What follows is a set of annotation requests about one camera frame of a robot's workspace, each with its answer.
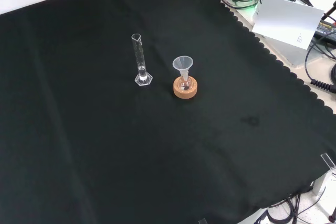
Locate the clear tape strip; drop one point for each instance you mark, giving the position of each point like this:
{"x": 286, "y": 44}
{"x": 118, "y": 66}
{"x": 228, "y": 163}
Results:
{"x": 328, "y": 159}

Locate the black power adapter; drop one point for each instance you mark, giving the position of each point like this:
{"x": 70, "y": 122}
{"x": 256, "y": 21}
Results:
{"x": 328, "y": 31}

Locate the small round-bottom glass flask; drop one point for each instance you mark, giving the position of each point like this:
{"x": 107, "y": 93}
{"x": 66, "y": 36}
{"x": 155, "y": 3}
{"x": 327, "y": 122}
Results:
{"x": 184, "y": 85}

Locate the clear plastic funnel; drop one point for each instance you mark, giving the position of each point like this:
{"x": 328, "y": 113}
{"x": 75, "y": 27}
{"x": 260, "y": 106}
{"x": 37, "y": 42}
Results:
{"x": 183, "y": 64}

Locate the black bench cloth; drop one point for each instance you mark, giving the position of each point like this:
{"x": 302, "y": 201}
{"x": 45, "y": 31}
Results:
{"x": 78, "y": 108}

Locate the clear glass graduated cylinder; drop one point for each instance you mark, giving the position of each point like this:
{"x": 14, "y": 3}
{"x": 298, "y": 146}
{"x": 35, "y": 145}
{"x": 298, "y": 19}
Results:
{"x": 142, "y": 75}

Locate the pale board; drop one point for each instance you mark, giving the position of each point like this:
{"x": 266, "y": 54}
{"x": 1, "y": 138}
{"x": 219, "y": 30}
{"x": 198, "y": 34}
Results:
{"x": 283, "y": 22}

